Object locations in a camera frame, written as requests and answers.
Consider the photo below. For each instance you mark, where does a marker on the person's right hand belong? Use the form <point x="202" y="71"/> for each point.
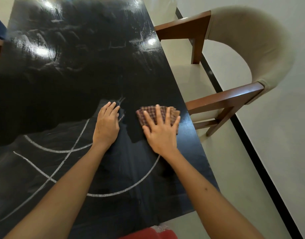
<point x="162" y="139"/>

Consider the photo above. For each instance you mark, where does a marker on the person's left hand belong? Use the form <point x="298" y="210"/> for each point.
<point x="106" y="129"/>

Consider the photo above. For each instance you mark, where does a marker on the brown striped cloth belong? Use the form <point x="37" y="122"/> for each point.
<point x="150" y="113"/>

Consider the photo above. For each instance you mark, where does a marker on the person's right forearm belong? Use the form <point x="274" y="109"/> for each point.
<point x="204" y="196"/>

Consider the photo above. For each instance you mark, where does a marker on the person's left forearm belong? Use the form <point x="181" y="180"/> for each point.
<point x="62" y="191"/>

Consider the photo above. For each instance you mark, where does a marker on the person's red garment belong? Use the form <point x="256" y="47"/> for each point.
<point x="147" y="233"/>

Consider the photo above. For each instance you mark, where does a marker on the black marble table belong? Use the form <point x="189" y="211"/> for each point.
<point x="67" y="59"/>

